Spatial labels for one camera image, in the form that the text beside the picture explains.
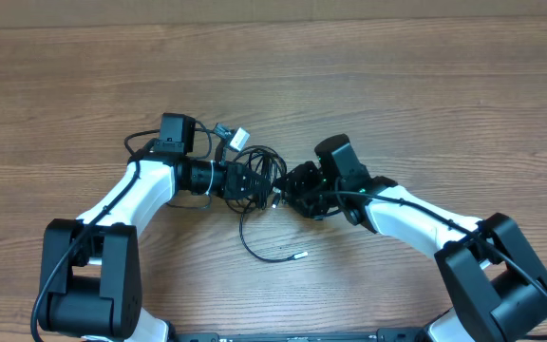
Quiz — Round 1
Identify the black cable silver connector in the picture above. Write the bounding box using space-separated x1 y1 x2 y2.
238 199 310 264

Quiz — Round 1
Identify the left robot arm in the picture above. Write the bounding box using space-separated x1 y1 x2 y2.
30 113 271 341

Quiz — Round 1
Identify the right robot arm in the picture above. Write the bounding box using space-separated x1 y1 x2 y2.
273 134 547 341

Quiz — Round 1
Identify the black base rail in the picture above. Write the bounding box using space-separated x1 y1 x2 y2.
170 327 431 342

